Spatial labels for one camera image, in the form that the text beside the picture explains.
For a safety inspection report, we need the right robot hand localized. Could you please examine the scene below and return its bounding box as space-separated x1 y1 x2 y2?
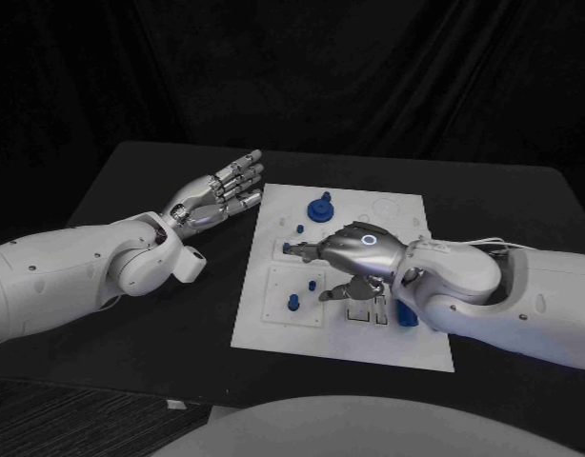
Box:
286 221 409 303

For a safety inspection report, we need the white task board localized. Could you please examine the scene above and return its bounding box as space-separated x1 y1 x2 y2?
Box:
229 183 455 373

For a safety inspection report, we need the blue block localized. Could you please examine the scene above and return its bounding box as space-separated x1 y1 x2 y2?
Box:
394 299 420 328

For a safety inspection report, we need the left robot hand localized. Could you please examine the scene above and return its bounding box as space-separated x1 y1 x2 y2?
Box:
159 149 266 240

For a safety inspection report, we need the blue gear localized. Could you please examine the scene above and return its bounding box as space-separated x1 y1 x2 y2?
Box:
306 191 335 225

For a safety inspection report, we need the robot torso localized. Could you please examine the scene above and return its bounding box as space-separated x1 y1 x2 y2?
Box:
149 394 585 457

